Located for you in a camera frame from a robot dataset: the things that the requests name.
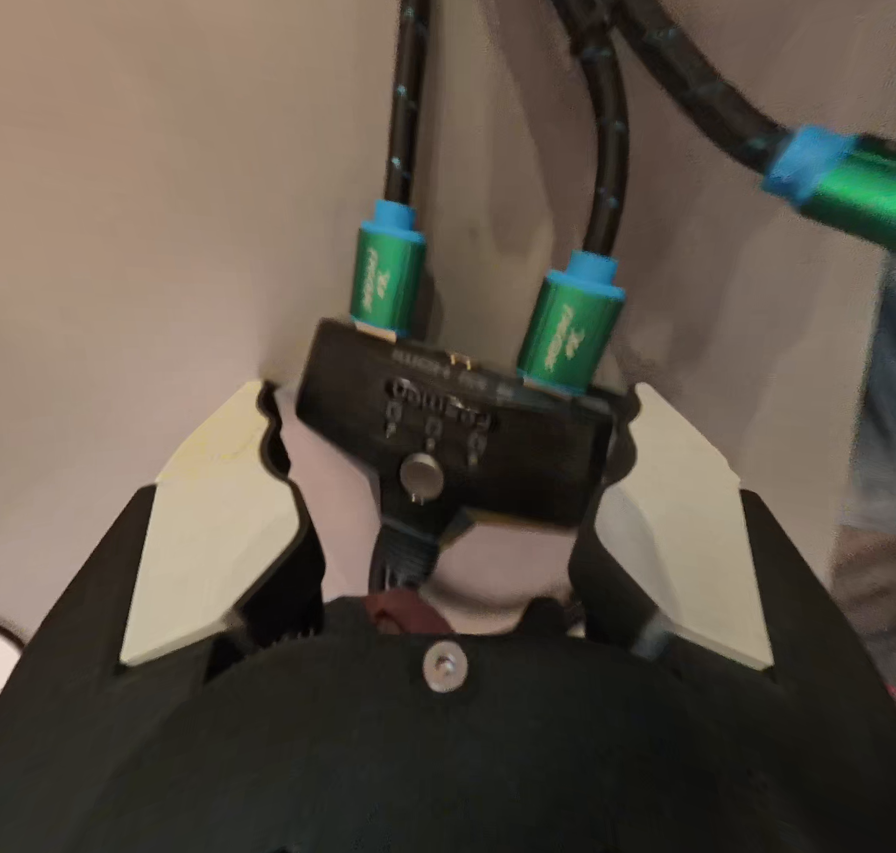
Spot black cable with green plug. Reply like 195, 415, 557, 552
602, 0, 896, 255
516, 0, 631, 395

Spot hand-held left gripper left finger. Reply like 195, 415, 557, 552
119, 380, 309, 669

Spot black hdmi switch box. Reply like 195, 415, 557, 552
292, 316, 628, 599

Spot black braided hdmi cable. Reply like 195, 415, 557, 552
345, 0, 438, 342

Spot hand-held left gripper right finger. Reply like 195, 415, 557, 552
572, 382, 777, 672

